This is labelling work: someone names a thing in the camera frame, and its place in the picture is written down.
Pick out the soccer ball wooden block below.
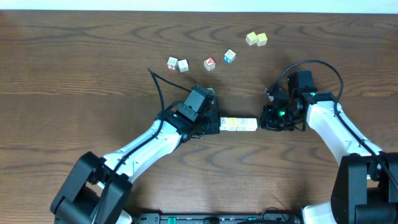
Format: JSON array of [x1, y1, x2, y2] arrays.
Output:
[[220, 117, 229, 131]]

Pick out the yellow number wooden block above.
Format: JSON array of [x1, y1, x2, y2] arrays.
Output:
[[228, 118, 239, 131]]

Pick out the plain wooden block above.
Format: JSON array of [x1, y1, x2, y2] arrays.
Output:
[[247, 118, 258, 131]]

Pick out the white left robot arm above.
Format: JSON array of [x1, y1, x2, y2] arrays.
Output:
[[50, 109, 220, 223]]

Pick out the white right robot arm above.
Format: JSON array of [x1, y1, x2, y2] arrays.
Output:
[[260, 90, 397, 223]]

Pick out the red A block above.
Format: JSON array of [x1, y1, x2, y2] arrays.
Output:
[[204, 57, 216, 71]]

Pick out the white letter block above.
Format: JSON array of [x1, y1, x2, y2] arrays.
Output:
[[177, 59, 189, 72]]

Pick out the blue edged block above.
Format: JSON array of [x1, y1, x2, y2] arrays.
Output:
[[224, 49, 236, 63]]

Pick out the pale yellow block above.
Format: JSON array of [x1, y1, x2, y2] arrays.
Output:
[[245, 32, 257, 45]]

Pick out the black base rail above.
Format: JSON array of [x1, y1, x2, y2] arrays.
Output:
[[132, 210, 302, 224]]

